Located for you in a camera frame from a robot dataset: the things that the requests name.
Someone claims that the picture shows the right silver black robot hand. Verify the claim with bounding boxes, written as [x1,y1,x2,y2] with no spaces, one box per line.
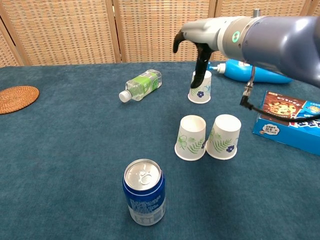
[173,17,226,89]

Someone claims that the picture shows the white floral paper cup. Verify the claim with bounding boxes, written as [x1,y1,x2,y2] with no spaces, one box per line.
[187,70,213,105]
[205,114,242,161]
[174,114,207,162]

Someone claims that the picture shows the blue pump lotion bottle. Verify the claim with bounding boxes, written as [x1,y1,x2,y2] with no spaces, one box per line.
[206,59,293,84]

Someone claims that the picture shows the clear bottle green label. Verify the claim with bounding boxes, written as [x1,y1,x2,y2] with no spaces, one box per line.
[118,69,163,103]

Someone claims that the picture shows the woven bamboo folding screen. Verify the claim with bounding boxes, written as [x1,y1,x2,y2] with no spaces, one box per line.
[0,0,320,67]

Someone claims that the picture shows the blue chocolate cookie box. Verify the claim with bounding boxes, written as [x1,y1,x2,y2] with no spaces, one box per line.
[252,90,320,156]

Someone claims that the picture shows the blue aluminium drink can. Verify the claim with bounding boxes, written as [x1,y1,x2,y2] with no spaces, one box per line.
[122,158,167,227]

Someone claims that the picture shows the round woven rattan coaster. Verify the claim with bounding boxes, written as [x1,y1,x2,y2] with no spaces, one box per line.
[0,85,40,115]

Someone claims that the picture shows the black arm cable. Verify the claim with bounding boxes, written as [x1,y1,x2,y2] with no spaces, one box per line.
[239,66,320,123]

